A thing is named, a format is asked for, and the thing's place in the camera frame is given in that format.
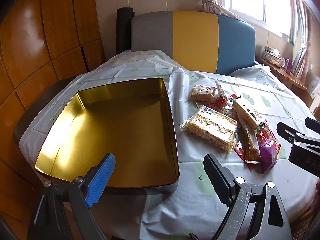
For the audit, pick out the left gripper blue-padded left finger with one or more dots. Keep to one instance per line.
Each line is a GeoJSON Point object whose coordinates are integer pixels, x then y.
{"type": "Point", "coordinates": [97, 178]}

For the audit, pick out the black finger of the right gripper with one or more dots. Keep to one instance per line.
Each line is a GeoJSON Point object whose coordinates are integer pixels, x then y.
{"type": "Point", "coordinates": [312, 124]}

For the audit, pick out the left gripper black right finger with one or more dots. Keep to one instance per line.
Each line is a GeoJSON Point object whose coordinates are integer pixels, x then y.
{"type": "Point", "coordinates": [227, 187]}

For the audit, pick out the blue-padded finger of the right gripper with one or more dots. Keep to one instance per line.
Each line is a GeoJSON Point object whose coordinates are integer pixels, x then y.
{"type": "Point", "coordinates": [288, 133]}

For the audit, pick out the purple cartoon snack packet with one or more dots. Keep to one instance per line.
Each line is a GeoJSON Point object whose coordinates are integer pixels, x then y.
{"type": "Point", "coordinates": [268, 155]}

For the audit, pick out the green-ended cracker pack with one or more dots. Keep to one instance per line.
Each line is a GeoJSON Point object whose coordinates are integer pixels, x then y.
{"type": "Point", "coordinates": [252, 117]}

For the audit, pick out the clear rice puff cake pack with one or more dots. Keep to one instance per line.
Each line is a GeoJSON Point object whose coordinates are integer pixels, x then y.
{"type": "Point", "coordinates": [213, 126]}

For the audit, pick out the slim white snack stick packet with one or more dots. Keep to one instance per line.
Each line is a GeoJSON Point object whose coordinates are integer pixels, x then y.
{"type": "Point", "coordinates": [220, 90]}

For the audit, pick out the brown-white pastry packet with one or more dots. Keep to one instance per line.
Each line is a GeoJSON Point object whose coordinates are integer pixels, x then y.
{"type": "Point", "coordinates": [203, 93]}

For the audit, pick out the small red candy packet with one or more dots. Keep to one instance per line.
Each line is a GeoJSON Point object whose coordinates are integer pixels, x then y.
{"type": "Point", "coordinates": [265, 134]}

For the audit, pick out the large red sesame snack bag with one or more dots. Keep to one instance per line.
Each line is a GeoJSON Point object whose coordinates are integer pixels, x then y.
{"type": "Point", "coordinates": [223, 106]}

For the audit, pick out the white cloud-print tablecloth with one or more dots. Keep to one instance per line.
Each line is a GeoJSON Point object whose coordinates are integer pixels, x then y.
{"type": "Point", "coordinates": [194, 206]}

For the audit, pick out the wooden side shelf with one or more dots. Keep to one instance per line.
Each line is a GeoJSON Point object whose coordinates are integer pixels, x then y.
{"type": "Point", "coordinates": [281, 74]}

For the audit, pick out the gold metal tin box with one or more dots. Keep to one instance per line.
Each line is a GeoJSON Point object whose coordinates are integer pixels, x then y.
{"type": "Point", "coordinates": [131, 120]}

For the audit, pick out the boxes on shelf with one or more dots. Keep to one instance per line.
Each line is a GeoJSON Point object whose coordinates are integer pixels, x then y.
{"type": "Point", "coordinates": [272, 56]}

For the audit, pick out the grey yellow blue chair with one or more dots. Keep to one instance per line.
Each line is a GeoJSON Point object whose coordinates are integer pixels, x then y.
{"type": "Point", "coordinates": [196, 40]}

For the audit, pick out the black rolled mat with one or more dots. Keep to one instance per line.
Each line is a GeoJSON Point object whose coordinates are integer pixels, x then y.
{"type": "Point", "coordinates": [123, 29]}

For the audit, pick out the wooden wall cabinet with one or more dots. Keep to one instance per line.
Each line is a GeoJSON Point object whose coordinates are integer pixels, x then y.
{"type": "Point", "coordinates": [42, 43]}

